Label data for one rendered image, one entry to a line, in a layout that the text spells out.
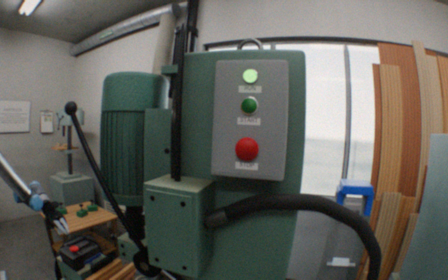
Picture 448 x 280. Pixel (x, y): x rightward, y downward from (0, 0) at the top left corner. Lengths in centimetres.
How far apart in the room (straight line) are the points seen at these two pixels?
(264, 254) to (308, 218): 143
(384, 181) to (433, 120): 64
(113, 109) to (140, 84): 8
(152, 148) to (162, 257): 22
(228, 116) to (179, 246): 20
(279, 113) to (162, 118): 25
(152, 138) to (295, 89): 29
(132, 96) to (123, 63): 231
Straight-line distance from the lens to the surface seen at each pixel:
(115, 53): 300
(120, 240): 67
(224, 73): 31
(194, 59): 40
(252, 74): 29
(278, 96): 29
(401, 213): 165
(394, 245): 173
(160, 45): 218
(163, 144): 46
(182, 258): 36
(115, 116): 51
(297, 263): 203
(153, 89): 52
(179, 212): 32
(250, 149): 28
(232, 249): 42
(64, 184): 281
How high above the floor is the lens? 139
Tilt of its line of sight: 3 degrees down
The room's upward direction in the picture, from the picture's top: 3 degrees clockwise
